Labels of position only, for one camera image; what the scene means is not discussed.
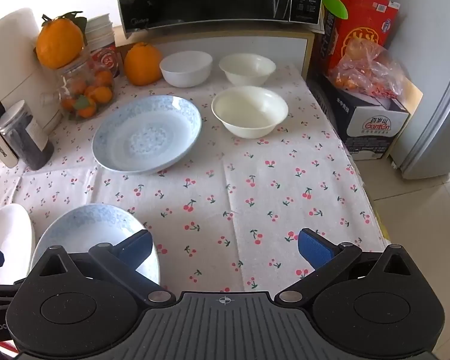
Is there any white refrigerator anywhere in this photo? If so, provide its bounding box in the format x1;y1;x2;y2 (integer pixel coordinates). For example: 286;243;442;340
373;0;450;181

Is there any white cardboard box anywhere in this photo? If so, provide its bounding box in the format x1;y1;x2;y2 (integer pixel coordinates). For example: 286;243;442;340
307;71;424;162

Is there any red cardboard box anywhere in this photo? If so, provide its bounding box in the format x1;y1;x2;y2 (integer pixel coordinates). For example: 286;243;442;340
320;0;401;79

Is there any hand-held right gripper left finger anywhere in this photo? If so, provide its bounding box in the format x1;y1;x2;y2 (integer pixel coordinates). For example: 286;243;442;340
30;229;177;304

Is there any green plastic toy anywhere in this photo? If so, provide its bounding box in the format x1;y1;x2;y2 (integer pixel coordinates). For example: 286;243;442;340
321;0;349;21

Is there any plastic bag of oranges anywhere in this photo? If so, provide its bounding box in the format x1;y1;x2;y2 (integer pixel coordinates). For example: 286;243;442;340
328;39;413;100

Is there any cherry print tablecloth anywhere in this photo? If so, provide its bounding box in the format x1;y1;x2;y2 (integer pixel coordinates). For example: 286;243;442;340
0;62;389;346

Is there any dark jar with silver lid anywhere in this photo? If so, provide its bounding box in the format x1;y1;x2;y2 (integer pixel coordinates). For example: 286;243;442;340
0;100;55;170

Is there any pile of small tangerines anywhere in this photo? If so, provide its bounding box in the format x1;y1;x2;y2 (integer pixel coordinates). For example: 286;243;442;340
62;69;114;119

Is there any white plate with flower print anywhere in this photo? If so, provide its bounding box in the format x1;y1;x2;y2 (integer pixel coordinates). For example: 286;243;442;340
0;203;36;286

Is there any glass jar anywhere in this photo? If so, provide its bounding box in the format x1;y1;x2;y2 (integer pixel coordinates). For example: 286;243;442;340
58;50;115;121

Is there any blue patterned plate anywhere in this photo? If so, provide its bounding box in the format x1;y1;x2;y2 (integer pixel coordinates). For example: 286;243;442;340
29;203;161;286
92;95;203;175

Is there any large orange with leaves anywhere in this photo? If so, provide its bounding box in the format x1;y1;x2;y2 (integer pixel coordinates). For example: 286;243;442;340
35;11;88;70

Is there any stack of paper cups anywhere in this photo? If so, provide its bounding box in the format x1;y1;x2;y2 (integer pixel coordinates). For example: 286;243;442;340
86;14;119;79

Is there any white kitchen appliance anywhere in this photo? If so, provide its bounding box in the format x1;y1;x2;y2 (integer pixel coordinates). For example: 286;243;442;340
0;7;62;139

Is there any white bowl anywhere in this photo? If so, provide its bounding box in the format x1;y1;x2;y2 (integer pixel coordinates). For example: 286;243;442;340
159;50;213;88

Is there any cream bowl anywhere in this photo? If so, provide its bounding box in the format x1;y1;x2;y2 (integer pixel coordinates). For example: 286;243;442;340
219;53;277;86
211;85;289;139

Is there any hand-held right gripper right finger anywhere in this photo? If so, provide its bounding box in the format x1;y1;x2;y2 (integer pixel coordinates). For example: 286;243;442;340
275;228;422;304

